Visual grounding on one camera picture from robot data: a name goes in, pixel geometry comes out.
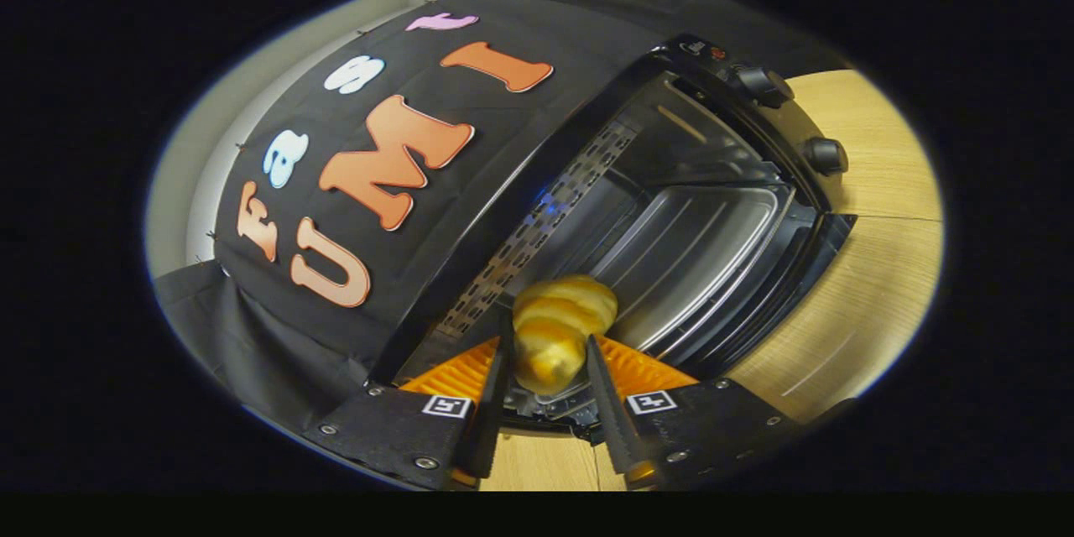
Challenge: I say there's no black toaster oven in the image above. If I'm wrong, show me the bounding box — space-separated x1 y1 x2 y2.
369 34 858 439

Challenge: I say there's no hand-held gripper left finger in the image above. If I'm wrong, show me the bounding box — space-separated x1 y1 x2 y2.
304 310 514 492

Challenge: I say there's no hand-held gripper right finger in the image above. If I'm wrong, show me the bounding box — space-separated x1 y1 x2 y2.
585 334 808 489

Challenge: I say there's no golden croissant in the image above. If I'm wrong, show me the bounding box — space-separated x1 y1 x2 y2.
512 274 619 397

